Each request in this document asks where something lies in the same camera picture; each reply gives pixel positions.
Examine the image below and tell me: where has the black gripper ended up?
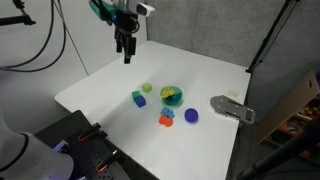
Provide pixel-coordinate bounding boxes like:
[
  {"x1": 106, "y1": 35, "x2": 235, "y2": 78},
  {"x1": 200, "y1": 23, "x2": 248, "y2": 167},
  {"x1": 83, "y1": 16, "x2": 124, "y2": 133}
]
[{"x1": 113, "y1": 11, "x2": 141, "y2": 65}]

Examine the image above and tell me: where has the orange toy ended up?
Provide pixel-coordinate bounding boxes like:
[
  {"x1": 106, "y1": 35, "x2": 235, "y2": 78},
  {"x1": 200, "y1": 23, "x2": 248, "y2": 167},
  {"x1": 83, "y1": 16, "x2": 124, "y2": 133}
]
[{"x1": 158, "y1": 114, "x2": 174, "y2": 128}]

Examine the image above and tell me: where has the yellow toy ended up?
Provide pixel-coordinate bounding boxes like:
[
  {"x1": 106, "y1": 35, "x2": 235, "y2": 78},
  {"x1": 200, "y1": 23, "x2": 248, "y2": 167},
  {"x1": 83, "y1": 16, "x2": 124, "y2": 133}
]
[{"x1": 160, "y1": 86, "x2": 177, "y2": 100}]

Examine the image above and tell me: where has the green bowl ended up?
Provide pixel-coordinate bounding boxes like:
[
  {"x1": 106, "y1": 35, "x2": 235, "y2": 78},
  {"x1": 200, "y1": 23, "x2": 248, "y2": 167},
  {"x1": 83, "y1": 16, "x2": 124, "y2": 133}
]
[{"x1": 159, "y1": 85, "x2": 185, "y2": 107}]

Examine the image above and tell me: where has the light blue toy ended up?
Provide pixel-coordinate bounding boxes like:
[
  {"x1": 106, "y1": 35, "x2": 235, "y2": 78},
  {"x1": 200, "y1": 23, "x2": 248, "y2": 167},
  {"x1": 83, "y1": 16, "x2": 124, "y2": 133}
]
[{"x1": 160, "y1": 107, "x2": 176, "y2": 119}]

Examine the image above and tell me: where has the wooden toy shelf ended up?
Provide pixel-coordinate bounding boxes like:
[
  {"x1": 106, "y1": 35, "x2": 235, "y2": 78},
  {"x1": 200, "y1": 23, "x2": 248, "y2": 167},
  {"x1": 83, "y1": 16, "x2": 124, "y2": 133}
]
[{"x1": 255, "y1": 69, "x2": 320, "y2": 166}]

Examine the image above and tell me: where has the lime green cube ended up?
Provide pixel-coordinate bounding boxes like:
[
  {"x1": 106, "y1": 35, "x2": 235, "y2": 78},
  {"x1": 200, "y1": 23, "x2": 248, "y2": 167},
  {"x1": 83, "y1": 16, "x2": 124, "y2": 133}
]
[{"x1": 141, "y1": 82, "x2": 153, "y2": 94}]

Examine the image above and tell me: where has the dark green cube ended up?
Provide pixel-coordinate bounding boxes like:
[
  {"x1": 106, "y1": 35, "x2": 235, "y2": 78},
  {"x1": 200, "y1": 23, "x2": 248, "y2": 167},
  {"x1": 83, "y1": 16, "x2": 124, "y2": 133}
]
[{"x1": 131, "y1": 90, "x2": 142, "y2": 102}]

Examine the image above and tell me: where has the blue cube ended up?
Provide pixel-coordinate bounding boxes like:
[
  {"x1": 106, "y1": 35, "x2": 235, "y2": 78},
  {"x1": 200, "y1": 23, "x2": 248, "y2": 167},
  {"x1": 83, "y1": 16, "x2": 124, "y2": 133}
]
[{"x1": 134, "y1": 95, "x2": 147, "y2": 109}]

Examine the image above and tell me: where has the orange black clamp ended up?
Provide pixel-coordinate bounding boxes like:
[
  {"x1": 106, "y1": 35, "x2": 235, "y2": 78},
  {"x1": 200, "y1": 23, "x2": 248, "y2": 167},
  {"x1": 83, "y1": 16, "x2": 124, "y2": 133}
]
[
  {"x1": 95, "y1": 149, "x2": 122, "y2": 174},
  {"x1": 77, "y1": 122, "x2": 102, "y2": 143}
]

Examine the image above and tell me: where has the purple ball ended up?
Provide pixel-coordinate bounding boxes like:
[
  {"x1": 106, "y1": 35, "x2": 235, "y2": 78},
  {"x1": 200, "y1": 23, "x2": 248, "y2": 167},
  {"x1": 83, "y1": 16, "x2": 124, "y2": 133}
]
[{"x1": 184, "y1": 107, "x2": 200, "y2": 123}]

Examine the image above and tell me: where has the pale yellow sticker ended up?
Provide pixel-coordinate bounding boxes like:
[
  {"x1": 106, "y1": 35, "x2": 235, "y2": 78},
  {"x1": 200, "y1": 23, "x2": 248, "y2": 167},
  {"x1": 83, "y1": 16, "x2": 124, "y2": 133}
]
[{"x1": 227, "y1": 88, "x2": 241, "y2": 99}]

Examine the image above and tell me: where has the black tripod leg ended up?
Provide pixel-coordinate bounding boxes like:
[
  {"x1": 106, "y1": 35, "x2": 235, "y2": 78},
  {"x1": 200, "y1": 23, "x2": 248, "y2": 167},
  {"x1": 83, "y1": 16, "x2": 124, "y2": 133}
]
[{"x1": 235, "y1": 118, "x2": 320, "y2": 180}]

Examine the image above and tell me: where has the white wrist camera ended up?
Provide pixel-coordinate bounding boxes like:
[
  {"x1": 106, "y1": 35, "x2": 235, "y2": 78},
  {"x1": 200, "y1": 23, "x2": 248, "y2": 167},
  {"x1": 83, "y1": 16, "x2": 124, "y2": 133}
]
[{"x1": 135, "y1": 2, "x2": 156, "y2": 17}]

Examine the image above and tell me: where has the teal camera mount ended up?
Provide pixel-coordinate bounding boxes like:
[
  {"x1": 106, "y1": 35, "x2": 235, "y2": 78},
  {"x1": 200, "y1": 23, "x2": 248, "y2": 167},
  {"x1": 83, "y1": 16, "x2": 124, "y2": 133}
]
[{"x1": 88, "y1": 0, "x2": 118, "y2": 23}]

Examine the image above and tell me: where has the thin black cable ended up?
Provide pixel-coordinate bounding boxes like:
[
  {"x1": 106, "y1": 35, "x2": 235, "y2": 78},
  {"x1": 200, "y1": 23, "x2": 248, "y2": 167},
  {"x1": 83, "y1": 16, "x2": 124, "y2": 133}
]
[{"x1": 53, "y1": 0, "x2": 90, "y2": 77}]

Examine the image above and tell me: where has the thick black cable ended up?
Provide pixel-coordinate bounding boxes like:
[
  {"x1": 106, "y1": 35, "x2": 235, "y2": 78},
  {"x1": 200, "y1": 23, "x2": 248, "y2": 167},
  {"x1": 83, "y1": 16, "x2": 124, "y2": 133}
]
[
  {"x1": 0, "y1": 0, "x2": 56, "y2": 70},
  {"x1": 0, "y1": 0, "x2": 68, "y2": 74}
]

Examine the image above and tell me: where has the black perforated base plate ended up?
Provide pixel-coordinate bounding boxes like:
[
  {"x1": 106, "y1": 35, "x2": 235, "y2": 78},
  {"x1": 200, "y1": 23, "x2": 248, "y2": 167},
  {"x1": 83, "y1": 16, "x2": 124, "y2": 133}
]
[{"x1": 33, "y1": 109, "x2": 159, "y2": 180}]

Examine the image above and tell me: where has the black camera stand pole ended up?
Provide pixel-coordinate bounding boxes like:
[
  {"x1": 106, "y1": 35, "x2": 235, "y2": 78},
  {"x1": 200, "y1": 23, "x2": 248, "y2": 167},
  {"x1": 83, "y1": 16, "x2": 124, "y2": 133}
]
[{"x1": 245, "y1": 0, "x2": 301, "y2": 74}]

